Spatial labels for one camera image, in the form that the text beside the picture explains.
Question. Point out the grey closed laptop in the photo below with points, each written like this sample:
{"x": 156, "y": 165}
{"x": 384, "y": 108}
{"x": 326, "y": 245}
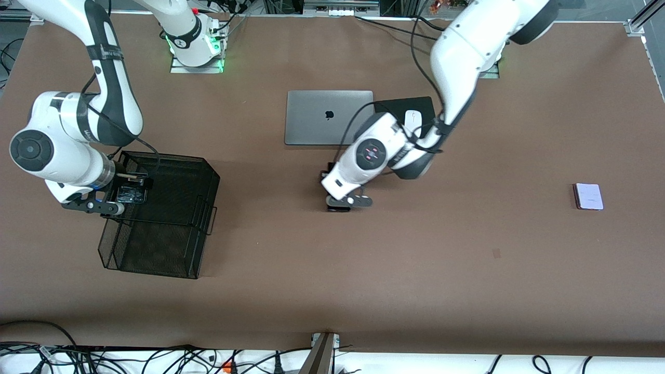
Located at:
{"x": 329, "y": 117}

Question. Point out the grey power strip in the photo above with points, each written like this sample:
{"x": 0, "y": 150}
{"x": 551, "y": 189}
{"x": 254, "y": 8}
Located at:
{"x": 340, "y": 9}

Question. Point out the black mouse pad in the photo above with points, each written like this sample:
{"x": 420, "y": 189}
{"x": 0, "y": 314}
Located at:
{"x": 389, "y": 106}

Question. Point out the aluminium frame corner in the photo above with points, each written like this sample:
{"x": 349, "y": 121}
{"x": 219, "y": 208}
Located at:
{"x": 37, "y": 21}

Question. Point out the white flip phone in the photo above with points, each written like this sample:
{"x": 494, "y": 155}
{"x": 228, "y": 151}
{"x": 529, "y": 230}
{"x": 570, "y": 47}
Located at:
{"x": 589, "y": 196}

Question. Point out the small black flip phone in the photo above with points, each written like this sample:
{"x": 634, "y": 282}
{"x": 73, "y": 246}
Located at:
{"x": 132, "y": 196}

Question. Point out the white computer mouse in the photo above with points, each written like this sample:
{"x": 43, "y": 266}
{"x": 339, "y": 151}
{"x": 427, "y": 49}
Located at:
{"x": 413, "y": 118}

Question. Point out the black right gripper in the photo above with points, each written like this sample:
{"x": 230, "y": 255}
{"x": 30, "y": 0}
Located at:
{"x": 123, "y": 170}

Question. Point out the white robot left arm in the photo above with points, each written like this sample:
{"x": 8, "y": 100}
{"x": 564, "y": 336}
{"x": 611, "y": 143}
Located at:
{"x": 457, "y": 52}

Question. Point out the grey camera mount pole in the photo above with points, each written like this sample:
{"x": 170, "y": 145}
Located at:
{"x": 319, "y": 358}

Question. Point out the black mesh two-tier tray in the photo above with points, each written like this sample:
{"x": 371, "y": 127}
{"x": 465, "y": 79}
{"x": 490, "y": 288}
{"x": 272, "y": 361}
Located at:
{"x": 156, "y": 254}

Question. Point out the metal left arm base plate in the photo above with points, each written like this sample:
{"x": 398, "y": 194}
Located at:
{"x": 492, "y": 74}

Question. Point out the aluminium frame rail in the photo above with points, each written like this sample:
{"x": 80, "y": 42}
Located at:
{"x": 635, "y": 26}

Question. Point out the long black slab phone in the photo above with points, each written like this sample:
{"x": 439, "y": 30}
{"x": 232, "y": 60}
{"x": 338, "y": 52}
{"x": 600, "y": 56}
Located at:
{"x": 326, "y": 175}

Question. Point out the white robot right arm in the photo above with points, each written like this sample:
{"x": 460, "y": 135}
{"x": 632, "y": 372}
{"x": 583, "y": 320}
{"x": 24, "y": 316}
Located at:
{"x": 62, "y": 150}

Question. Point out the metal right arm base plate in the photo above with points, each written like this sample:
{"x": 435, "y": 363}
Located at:
{"x": 179, "y": 69}

